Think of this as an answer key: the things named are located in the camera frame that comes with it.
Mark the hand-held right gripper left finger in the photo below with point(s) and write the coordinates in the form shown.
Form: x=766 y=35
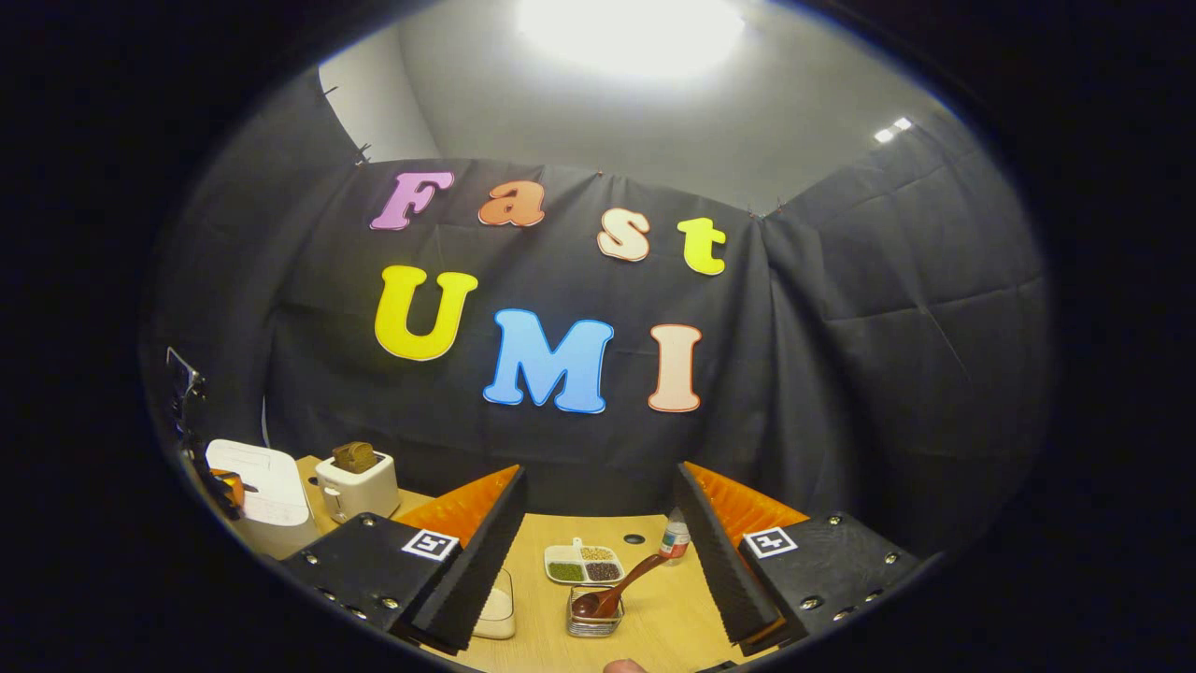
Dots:
x=476 y=570

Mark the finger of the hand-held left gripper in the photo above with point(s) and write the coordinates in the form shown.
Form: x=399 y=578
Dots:
x=229 y=490

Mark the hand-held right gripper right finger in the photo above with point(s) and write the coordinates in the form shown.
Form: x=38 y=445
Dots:
x=719 y=561

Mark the white rice cooker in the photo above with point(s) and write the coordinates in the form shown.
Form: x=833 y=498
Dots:
x=276 y=486

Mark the brown wooden spoon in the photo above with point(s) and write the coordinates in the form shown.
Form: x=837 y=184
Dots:
x=635 y=575

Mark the clear rice container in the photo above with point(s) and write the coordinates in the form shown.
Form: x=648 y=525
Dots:
x=505 y=589

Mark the clear plastic water bottle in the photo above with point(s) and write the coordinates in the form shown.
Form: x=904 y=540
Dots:
x=675 y=542

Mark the white divided dish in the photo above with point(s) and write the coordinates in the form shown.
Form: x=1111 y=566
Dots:
x=561 y=551

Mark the green mung beans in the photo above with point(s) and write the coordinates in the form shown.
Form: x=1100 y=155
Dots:
x=565 y=571

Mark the dark red beans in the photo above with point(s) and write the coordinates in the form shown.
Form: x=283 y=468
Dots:
x=603 y=570

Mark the yellow soybeans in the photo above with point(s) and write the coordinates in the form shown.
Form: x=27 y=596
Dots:
x=596 y=552

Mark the brown bread slice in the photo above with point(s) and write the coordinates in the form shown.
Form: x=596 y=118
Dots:
x=355 y=457

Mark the white toaster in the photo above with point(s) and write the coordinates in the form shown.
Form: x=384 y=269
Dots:
x=360 y=493

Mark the black backdrop cloth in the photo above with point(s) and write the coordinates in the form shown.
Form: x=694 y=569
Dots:
x=822 y=374

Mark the small ceiling light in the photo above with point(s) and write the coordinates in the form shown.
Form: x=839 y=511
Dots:
x=892 y=129

